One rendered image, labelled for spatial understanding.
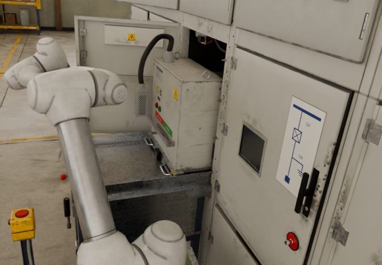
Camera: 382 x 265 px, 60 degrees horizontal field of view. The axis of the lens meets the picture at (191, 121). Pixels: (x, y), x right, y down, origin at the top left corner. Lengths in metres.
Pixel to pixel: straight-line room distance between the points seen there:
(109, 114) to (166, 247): 1.32
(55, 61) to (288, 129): 1.10
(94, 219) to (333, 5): 0.90
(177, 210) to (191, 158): 0.28
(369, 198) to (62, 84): 0.91
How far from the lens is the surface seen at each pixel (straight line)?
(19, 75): 1.65
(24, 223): 1.51
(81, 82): 1.14
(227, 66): 1.51
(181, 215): 1.82
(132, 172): 1.84
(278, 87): 1.16
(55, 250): 2.69
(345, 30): 0.95
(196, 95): 1.57
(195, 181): 1.74
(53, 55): 1.69
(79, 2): 12.67
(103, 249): 1.06
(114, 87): 1.16
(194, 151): 1.69
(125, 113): 2.25
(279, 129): 1.16
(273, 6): 1.20
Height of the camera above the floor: 1.79
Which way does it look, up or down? 22 degrees down
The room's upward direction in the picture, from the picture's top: 5 degrees clockwise
